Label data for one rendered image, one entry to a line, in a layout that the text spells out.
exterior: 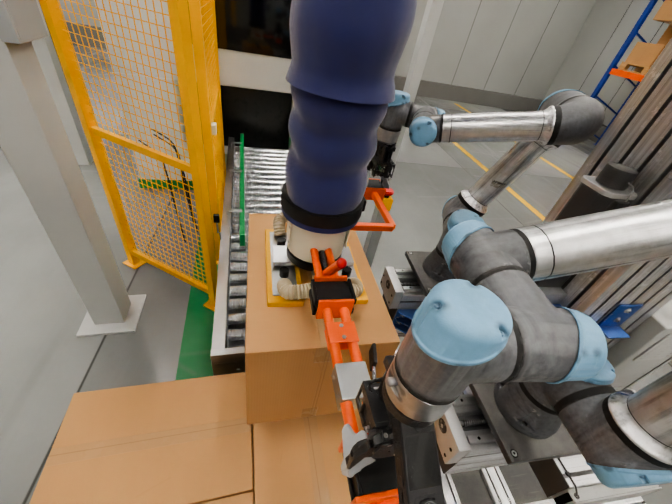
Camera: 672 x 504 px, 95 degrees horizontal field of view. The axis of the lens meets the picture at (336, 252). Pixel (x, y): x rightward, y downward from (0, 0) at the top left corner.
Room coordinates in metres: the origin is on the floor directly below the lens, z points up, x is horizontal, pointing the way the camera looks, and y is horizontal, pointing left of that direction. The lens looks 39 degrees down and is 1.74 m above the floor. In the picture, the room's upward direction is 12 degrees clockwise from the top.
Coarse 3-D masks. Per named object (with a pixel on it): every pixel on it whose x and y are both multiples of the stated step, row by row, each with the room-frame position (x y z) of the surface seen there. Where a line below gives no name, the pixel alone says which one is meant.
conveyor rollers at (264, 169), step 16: (256, 160) 2.53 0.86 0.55; (272, 160) 2.65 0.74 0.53; (256, 176) 2.26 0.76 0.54; (272, 176) 2.31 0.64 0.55; (256, 192) 2.01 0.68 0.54; (272, 192) 2.05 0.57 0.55; (256, 208) 1.83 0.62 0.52; (272, 208) 1.87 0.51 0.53; (240, 256) 1.29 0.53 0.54; (240, 288) 1.05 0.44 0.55; (240, 304) 0.95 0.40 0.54; (240, 320) 0.87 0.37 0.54; (240, 336) 0.78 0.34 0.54
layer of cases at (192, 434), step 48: (144, 384) 0.50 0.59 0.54; (192, 384) 0.54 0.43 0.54; (240, 384) 0.57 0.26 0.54; (96, 432) 0.32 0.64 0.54; (144, 432) 0.35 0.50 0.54; (192, 432) 0.38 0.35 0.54; (240, 432) 0.41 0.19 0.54; (288, 432) 0.44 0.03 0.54; (336, 432) 0.48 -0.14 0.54; (48, 480) 0.19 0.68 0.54; (96, 480) 0.21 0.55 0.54; (144, 480) 0.23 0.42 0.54; (192, 480) 0.26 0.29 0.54; (240, 480) 0.28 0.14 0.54; (288, 480) 0.31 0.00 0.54; (336, 480) 0.33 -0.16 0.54
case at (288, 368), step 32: (256, 224) 0.90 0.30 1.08; (256, 256) 0.73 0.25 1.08; (256, 288) 0.60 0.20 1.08; (256, 320) 0.49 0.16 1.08; (288, 320) 0.51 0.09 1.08; (320, 320) 0.53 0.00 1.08; (352, 320) 0.55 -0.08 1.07; (384, 320) 0.58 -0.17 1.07; (256, 352) 0.40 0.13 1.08; (288, 352) 0.42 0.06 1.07; (320, 352) 0.45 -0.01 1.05; (384, 352) 0.51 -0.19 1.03; (256, 384) 0.40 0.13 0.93; (288, 384) 0.43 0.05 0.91; (320, 384) 0.46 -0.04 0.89; (256, 416) 0.40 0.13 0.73; (288, 416) 0.43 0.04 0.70
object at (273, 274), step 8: (272, 232) 0.84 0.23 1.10; (272, 240) 0.80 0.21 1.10; (280, 240) 0.77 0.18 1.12; (272, 256) 0.72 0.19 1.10; (272, 264) 0.68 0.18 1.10; (272, 272) 0.65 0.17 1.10; (280, 272) 0.64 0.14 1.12; (288, 272) 0.64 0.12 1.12; (296, 272) 0.68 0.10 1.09; (272, 280) 0.62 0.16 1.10; (296, 280) 0.64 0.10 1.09; (272, 288) 0.59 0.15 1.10; (272, 296) 0.56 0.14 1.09; (280, 296) 0.57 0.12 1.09; (272, 304) 0.54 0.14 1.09; (280, 304) 0.55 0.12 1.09; (288, 304) 0.55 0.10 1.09; (296, 304) 0.56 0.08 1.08
